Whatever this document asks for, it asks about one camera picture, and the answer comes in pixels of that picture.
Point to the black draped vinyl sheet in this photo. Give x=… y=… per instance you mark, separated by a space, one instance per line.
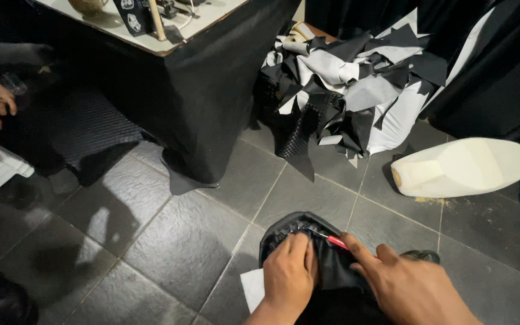
x=206 y=99

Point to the white foam seat cushion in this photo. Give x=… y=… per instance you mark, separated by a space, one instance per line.
x=463 y=167

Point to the heap of black white scraps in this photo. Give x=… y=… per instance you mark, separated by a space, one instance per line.
x=350 y=90

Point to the black textured vinyl sheet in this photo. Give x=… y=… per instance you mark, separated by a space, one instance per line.
x=75 y=126

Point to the white paper sheet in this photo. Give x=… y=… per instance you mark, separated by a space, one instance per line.
x=253 y=289

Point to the person's right hand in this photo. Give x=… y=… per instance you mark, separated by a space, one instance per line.
x=409 y=289

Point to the person's left hand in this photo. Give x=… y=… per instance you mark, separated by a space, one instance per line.
x=287 y=275

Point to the black motorcycle seat cover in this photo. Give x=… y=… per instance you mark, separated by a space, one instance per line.
x=332 y=266

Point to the white-topped table with tools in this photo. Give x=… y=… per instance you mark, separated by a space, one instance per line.
x=151 y=18

